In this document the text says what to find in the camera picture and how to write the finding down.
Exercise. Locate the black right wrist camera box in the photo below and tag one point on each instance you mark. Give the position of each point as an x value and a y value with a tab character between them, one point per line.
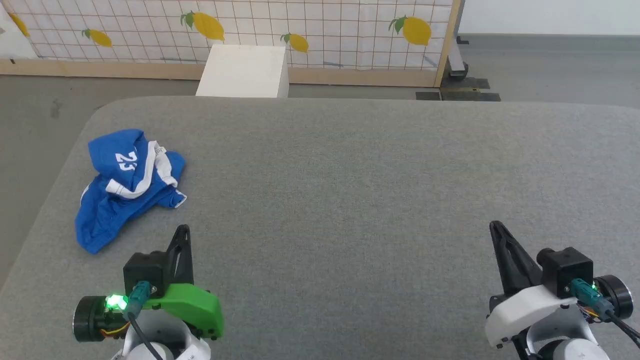
567	270

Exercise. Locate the lemon print partition screen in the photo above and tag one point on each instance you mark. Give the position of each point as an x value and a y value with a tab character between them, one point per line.
340	35

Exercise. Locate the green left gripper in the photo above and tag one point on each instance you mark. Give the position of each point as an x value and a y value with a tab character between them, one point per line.
192	307

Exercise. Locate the small black floor mat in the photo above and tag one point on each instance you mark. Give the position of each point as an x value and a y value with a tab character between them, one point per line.
428	96

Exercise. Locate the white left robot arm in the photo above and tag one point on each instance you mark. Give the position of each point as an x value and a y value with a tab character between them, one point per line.
172	342

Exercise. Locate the white rectangular box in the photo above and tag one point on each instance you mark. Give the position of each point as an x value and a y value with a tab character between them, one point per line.
245	70

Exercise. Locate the grey fabric sofa cushion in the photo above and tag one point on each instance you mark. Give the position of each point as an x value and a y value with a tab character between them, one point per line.
350	200

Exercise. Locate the grey stand foot with caster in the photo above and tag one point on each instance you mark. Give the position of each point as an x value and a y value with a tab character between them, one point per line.
457	62

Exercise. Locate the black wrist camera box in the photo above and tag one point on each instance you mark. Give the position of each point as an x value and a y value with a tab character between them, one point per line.
145	272
567	270

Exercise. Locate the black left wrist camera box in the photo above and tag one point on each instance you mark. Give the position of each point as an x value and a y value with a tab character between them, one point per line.
145	272

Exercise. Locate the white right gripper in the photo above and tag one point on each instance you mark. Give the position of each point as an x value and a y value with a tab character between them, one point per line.
525	310

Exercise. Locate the long black floor mat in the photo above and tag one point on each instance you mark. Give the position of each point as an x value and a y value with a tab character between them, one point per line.
470	96

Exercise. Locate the black floor mat under foot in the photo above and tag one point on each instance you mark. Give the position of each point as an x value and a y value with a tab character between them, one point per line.
472	83

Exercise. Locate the blue sports shorts number 23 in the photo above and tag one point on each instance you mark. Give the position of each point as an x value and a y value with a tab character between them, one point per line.
107	210

